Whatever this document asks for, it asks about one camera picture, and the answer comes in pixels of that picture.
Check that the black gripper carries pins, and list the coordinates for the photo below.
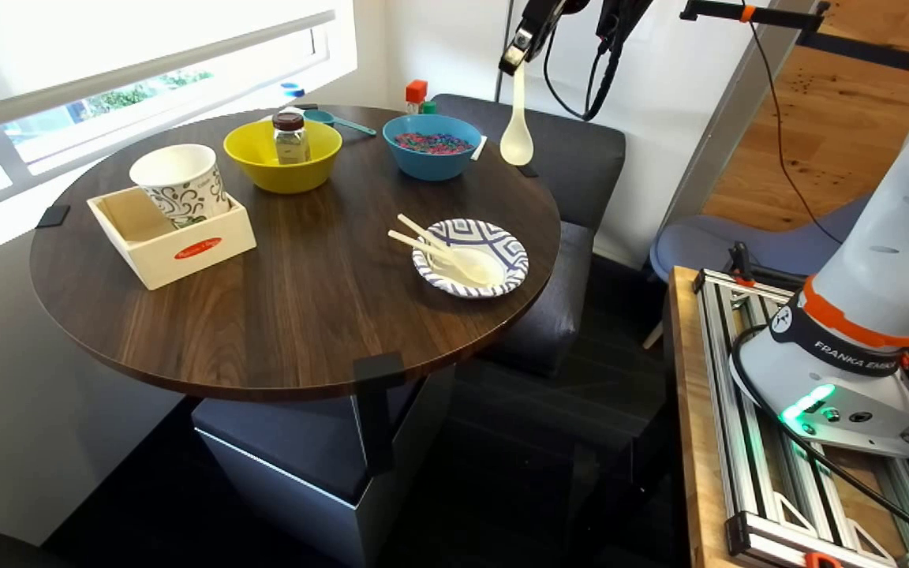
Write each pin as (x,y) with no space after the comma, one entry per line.
(558,7)

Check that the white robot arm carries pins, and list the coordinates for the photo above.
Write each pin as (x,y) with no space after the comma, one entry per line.
(885,273)

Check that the blue bowl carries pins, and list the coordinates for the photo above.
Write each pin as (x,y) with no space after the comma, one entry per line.
(428,165)

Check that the white plate blue pattern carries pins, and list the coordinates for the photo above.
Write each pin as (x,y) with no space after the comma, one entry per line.
(487,264)

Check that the yellow bowl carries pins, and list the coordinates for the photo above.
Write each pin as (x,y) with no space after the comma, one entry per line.
(282,171)

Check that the thin grey pole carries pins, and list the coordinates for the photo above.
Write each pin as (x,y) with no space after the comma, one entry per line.
(503,82)

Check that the green block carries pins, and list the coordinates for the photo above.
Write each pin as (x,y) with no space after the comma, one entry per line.
(428,106)

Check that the orange cube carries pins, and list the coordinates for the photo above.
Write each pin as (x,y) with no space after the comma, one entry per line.
(419,93)

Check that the dark upholstered bench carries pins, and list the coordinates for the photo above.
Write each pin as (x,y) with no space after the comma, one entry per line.
(568,167)

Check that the colourful candy beads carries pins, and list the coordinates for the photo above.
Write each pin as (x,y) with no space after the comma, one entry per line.
(429,139)

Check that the teal plastic scoop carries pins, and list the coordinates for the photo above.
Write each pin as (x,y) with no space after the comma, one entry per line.
(350,125)

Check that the cream chopstick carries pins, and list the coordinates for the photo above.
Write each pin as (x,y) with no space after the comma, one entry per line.
(421,232)
(419,248)

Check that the grey metal stand pole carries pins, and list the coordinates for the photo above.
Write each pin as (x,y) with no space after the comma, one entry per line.
(741,114)

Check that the glass jar dark lid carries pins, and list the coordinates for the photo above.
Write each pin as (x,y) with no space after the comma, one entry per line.
(293,139)

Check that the blue-grey stool seat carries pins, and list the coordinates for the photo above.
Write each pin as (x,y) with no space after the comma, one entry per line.
(727,249)

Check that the black bar orange clamp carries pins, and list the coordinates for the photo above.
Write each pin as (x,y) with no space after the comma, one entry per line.
(867,47)

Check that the patterned white paper cup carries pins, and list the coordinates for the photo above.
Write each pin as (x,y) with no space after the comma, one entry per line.
(186,191)

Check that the white wooden box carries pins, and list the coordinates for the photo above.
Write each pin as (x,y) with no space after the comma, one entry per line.
(174,255)

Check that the wooden workbench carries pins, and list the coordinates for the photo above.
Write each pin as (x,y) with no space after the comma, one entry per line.
(690,421)

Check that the grey storage cube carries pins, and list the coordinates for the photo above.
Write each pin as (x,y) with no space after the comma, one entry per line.
(298,446)

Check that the black table clamp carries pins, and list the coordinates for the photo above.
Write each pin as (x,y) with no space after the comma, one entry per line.
(53,215)

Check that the aluminium base frame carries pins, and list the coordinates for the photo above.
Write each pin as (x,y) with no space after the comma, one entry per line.
(750,441)

